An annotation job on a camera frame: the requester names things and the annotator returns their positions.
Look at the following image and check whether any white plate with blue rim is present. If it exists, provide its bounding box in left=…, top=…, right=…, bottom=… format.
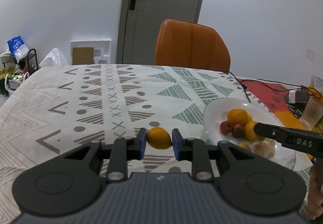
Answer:
left=204, top=98, right=296, bottom=169

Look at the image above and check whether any red orange table mat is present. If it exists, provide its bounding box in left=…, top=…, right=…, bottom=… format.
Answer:
left=237, top=78, right=323, bottom=161

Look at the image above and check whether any translucent plastic cup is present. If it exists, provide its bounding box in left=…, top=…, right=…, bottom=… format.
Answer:
left=299, top=97, right=322, bottom=130

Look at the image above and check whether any small mandarin orange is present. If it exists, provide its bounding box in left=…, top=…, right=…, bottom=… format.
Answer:
left=244, top=121, right=264, bottom=142

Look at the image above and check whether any dark red small fruit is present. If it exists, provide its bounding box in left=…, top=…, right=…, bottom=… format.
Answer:
left=219, top=121, right=233, bottom=135

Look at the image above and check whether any small yellow-orange kumquat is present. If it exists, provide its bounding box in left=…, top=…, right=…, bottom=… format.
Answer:
left=146, top=127, right=172, bottom=150

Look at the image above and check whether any right hand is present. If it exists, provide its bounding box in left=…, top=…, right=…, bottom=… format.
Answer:
left=305, top=165, right=322, bottom=220

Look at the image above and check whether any large orange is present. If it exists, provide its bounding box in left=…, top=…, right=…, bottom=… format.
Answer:
left=227, top=109, right=249, bottom=125

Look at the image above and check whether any white foam packaging board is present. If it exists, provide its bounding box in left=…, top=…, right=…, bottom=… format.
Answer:
left=70, top=40, right=111, bottom=65

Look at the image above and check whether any black metal rack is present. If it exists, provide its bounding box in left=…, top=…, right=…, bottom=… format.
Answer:
left=1, top=48, right=39, bottom=80

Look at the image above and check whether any snack packet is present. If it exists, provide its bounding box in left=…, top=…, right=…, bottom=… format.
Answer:
left=310, top=75, right=323, bottom=93

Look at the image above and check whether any white power adapter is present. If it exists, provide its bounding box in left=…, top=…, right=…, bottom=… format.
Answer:
left=288, top=89, right=310, bottom=104

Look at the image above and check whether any grey door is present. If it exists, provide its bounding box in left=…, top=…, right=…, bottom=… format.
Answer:
left=116, top=0, right=202, bottom=64

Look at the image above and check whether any blue and white plastic bag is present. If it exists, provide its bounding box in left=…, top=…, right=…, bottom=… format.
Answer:
left=7, top=36, right=29, bottom=62

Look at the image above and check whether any small yellow kumquat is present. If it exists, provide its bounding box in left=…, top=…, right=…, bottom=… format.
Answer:
left=247, top=114, right=252, bottom=122

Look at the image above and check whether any green olive-like fruit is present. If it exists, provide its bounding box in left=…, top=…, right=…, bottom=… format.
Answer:
left=237, top=141, right=251, bottom=151

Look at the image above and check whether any white bag with items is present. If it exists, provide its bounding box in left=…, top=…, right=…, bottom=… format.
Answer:
left=4, top=72, right=29, bottom=94

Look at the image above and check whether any small greenish-brown fruit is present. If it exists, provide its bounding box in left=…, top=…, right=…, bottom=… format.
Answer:
left=232, top=124, right=245, bottom=138

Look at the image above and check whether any black cable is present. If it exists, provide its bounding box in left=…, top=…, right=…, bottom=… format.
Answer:
left=218, top=71, right=303, bottom=103

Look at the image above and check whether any orange leather chair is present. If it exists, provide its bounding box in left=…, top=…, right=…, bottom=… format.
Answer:
left=154, top=19, right=231, bottom=73

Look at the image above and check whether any white translucent plastic bag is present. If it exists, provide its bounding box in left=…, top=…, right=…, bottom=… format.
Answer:
left=39, top=48, right=69, bottom=67

